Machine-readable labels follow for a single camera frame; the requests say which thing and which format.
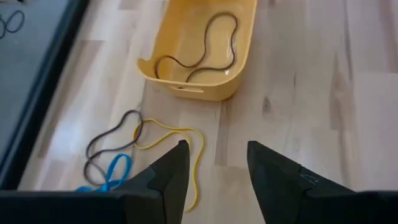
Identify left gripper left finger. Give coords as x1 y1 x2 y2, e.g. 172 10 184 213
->
114 139 190 224

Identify black coiled floor cable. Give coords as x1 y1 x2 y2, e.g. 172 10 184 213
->
0 9 26 40

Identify blue rubber band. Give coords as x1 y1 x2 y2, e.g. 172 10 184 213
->
75 152 133 193

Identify yellow plastic basket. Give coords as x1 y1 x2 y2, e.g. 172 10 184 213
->
136 0 258 102

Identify yellow rubber band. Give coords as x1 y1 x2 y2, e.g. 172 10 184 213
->
132 118 206 213

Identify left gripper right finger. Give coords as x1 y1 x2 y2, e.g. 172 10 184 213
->
247 140 357 224

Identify black aluminium table frame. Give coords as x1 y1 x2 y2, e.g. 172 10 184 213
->
0 0 91 191

